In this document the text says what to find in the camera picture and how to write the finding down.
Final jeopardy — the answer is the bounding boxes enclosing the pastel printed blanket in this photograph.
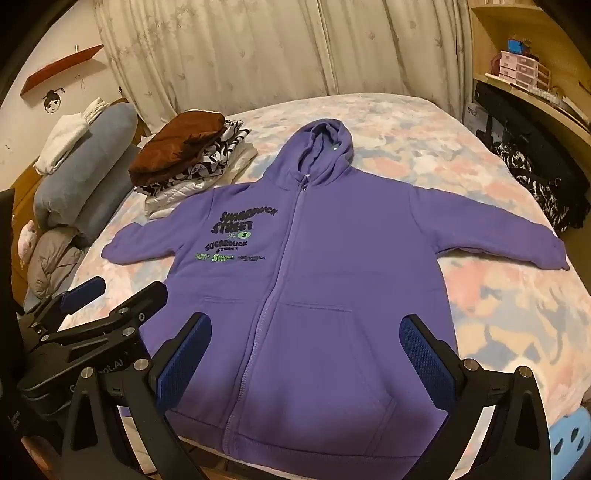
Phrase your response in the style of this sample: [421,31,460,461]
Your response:
[23,92,591,467]

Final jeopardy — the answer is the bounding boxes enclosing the wooden shelf unit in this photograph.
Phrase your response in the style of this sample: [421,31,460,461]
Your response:
[468,0,591,134]

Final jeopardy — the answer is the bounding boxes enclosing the blue plastic stool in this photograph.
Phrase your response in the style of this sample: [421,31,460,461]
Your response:
[547,406,591,467]

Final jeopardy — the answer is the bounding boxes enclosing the brown folded garment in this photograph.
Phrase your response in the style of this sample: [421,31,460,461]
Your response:
[128,111,227,188]

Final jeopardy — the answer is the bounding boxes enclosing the purple zip hoodie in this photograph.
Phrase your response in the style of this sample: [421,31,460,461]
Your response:
[102,117,571,462]

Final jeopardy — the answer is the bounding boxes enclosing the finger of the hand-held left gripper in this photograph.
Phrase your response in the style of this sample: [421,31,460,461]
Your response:
[28,281,169,354]
[18,276,108,334]

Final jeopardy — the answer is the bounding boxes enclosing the white folded cloth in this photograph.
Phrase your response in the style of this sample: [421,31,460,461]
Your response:
[36,97,109,175]

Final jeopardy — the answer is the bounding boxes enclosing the red wall shelf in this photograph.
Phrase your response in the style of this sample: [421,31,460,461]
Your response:
[21,45,105,97]

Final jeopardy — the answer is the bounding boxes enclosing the grey blue pillows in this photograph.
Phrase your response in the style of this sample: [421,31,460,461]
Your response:
[33,102,139,250]

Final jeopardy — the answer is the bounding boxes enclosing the black white-patterned cloth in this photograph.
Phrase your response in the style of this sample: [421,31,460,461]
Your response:
[489,138,591,232]

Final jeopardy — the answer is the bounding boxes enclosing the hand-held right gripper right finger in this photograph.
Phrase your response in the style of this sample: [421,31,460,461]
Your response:
[399,314,561,480]

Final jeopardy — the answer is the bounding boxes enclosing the cream patterned curtain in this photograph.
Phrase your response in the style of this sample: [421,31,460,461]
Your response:
[95,0,472,134]

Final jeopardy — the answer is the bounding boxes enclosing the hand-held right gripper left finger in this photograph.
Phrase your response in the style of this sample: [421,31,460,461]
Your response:
[60,313,213,480]

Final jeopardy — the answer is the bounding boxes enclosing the white cardboard box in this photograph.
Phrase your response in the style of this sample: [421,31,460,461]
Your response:
[464,100,492,134]

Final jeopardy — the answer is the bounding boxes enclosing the black and white patterned garment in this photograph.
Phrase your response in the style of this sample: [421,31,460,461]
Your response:
[134,119,252,197]

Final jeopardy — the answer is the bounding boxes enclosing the pink drawer organizer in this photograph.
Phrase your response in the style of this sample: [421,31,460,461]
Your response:
[513,54,552,90]

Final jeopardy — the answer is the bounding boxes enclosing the pink plush toy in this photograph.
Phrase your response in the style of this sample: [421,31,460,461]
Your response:
[17,220,38,268]

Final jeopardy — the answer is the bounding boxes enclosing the beige puffy jacket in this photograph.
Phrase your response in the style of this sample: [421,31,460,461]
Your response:
[28,226,86,301]

